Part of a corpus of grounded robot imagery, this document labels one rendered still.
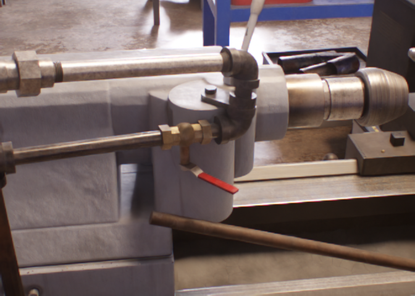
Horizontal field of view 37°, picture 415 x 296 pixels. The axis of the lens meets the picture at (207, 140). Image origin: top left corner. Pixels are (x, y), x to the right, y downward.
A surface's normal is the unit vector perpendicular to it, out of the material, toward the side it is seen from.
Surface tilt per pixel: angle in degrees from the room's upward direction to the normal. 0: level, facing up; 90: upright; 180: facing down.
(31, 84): 101
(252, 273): 16
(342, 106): 81
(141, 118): 86
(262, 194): 0
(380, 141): 0
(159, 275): 90
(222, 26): 90
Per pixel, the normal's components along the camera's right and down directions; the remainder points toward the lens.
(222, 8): 0.12, 0.49
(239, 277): 0.12, -0.80
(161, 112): -0.61, 0.21
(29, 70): 0.43, -0.13
